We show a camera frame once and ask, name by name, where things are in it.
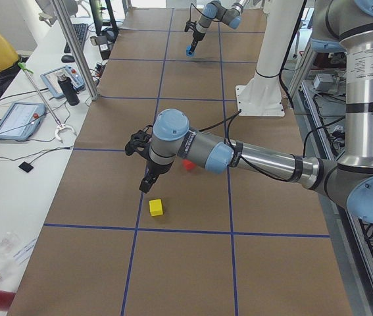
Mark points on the aluminium frame post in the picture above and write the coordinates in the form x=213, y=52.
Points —
x=66, y=26

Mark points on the brown paper table cover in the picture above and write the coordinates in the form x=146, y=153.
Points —
x=235, y=243

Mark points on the black keyboard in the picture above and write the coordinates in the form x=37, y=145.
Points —
x=81, y=32

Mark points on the grabber reaching tool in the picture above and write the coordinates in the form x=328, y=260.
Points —
x=60, y=126

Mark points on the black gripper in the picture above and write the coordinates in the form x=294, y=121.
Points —
x=157, y=168
x=197, y=37

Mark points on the far teach pendant tablet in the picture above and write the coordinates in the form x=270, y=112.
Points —
x=52, y=78

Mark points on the near teach pendant tablet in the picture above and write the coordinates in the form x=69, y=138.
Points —
x=21, y=120

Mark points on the teach pendant tablet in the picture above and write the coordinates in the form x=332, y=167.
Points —
x=52, y=78
x=21, y=120

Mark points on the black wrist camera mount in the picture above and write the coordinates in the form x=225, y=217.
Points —
x=139, y=143

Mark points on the red foam block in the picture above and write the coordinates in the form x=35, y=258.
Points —
x=188, y=165

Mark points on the black water bottle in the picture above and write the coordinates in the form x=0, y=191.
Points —
x=67, y=88

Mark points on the yellow foam block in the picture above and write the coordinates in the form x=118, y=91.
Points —
x=155, y=207

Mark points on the black computer mouse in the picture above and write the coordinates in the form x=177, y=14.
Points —
x=67, y=59

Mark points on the small black square pad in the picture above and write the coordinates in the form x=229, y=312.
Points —
x=26, y=167

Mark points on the blue foam block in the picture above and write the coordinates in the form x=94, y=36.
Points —
x=189, y=52

